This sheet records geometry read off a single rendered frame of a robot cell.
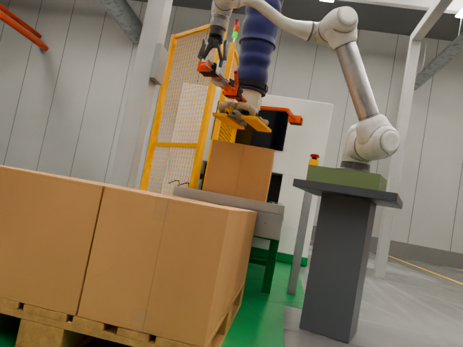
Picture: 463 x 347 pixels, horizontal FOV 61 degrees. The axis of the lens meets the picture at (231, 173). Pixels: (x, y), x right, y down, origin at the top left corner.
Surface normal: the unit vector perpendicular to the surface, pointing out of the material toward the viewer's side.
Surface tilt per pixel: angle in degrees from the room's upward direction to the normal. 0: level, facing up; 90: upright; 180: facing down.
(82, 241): 90
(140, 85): 90
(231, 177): 90
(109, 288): 90
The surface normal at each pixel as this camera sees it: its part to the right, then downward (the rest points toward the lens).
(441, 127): -0.11, -0.10
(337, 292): -0.43, -0.15
